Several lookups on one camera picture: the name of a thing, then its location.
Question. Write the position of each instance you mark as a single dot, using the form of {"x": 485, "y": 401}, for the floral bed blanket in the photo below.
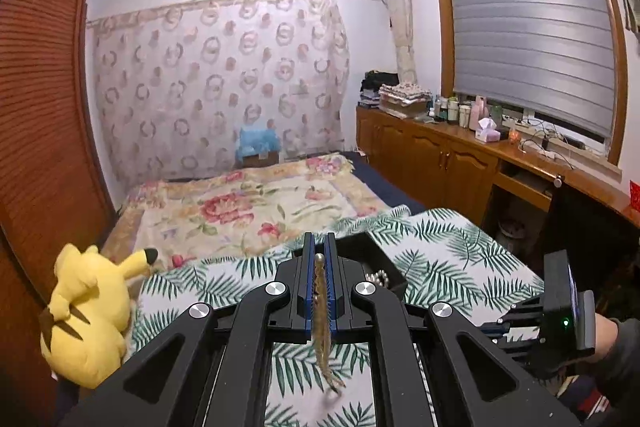
{"x": 242, "y": 213}

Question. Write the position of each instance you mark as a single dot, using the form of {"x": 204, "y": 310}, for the circle pattern sheer curtain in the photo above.
{"x": 175, "y": 85}

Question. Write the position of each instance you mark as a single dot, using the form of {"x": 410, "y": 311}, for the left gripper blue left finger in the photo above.
{"x": 305, "y": 288}

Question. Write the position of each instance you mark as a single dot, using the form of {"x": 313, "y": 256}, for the stack of folded clothes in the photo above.
{"x": 384, "y": 91}

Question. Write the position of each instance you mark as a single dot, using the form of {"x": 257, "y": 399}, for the wooden sideboard cabinet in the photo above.
{"x": 444, "y": 166}

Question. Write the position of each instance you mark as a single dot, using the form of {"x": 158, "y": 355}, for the black open jewelry box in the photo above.
{"x": 363, "y": 249}

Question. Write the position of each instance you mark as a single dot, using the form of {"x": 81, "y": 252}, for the grey window roller blind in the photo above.
{"x": 553, "y": 56}

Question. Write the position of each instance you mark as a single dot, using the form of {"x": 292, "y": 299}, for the blue plush toy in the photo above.
{"x": 256, "y": 142}

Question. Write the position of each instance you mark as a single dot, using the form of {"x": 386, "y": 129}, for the person's right hand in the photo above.
{"x": 606, "y": 336}

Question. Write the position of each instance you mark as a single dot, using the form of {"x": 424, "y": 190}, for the palm leaf print cloth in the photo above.
{"x": 441, "y": 254}

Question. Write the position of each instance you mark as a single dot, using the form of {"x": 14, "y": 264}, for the yellow pikachu plush toy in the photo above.
{"x": 82, "y": 328}

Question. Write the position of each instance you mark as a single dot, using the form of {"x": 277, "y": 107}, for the toiletry bottles on sideboard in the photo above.
{"x": 471, "y": 113}

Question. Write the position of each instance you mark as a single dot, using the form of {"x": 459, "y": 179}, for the pink tissue box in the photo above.
{"x": 487, "y": 131}

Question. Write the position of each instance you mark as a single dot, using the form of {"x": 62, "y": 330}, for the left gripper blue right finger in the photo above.
{"x": 333, "y": 283}

